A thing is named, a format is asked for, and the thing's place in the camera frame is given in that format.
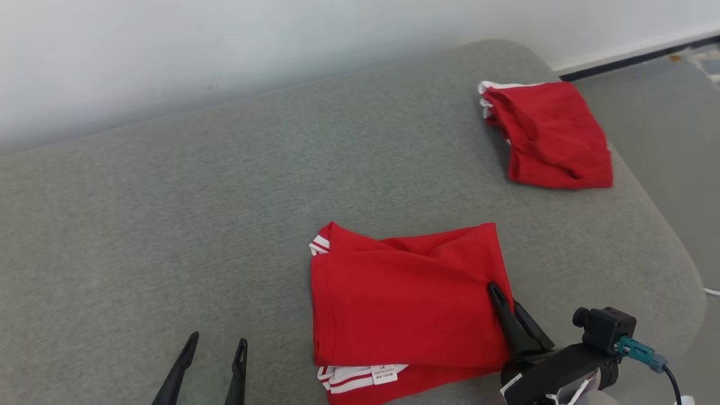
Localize red garment broad white bands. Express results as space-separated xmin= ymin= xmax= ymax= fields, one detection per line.
xmin=478 ymin=80 xmax=614 ymax=190

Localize black cable with teal connector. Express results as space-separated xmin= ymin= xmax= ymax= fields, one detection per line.
xmin=616 ymin=336 xmax=695 ymax=405

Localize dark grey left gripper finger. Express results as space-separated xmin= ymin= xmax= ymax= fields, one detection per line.
xmin=224 ymin=337 xmax=249 ymax=405
xmin=151 ymin=331 xmax=200 ymax=405

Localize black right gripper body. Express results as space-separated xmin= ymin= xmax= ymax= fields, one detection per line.
xmin=500 ymin=343 xmax=620 ymax=405

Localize red garment thin white stripes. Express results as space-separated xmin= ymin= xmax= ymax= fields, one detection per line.
xmin=308 ymin=221 xmax=516 ymax=405

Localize grey fabric sofa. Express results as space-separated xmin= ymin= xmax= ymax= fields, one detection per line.
xmin=0 ymin=38 xmax=708 ymax=405

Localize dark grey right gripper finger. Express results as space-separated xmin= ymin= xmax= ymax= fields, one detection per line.
xmin=487 ymin=282 xmax=544 ymax=357
xmin=513 ymin=299 xmax=555 ymax=351

